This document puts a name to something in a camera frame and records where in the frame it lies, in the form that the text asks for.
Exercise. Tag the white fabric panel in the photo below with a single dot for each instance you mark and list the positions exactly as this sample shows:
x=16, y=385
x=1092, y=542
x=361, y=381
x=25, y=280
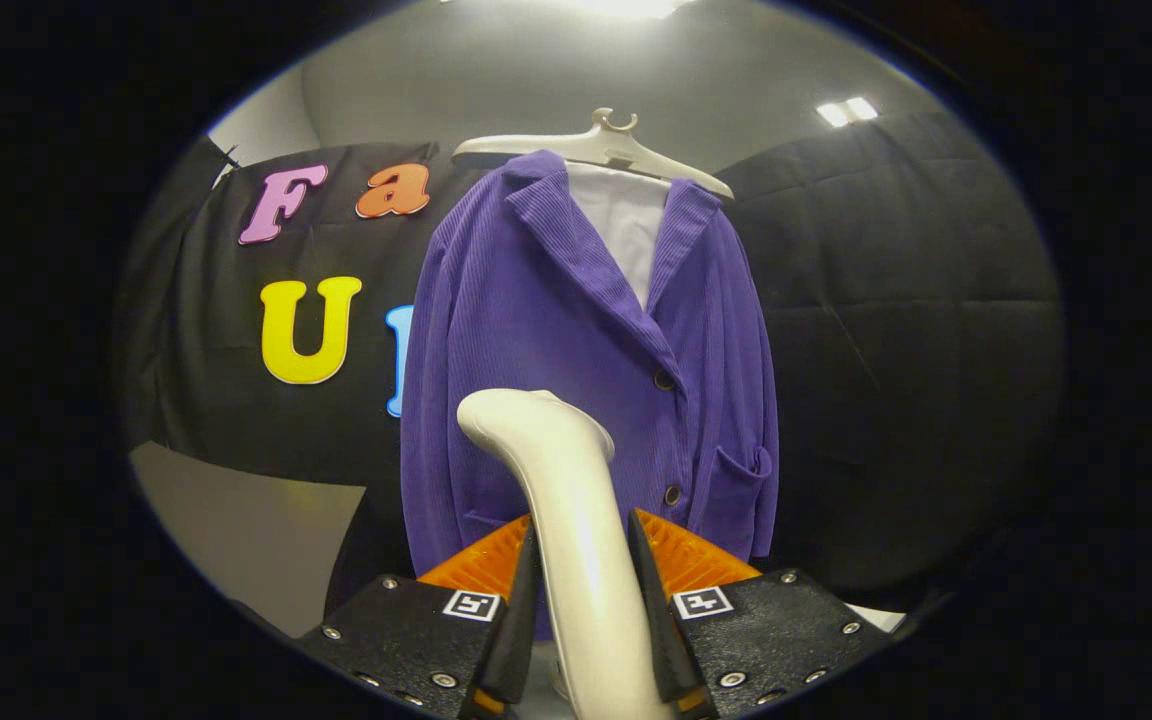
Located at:
x=626, y=230

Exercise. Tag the cream plastic clothes hanger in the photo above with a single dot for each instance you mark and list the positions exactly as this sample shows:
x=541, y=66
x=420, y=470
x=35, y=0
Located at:
x=596, y=150

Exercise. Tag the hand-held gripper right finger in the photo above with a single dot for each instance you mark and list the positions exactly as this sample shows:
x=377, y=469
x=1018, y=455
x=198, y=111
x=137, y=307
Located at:
x=658, y=640

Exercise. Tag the grey cabinet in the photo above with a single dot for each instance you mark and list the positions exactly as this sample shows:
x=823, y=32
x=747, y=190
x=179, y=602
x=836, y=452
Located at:
x=236, y=530

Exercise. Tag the twin ceiling light panel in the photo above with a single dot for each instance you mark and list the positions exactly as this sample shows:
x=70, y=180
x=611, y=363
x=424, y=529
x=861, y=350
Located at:
x=846, y=111

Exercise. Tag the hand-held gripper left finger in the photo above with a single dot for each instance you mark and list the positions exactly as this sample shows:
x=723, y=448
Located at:
x=521, y=640

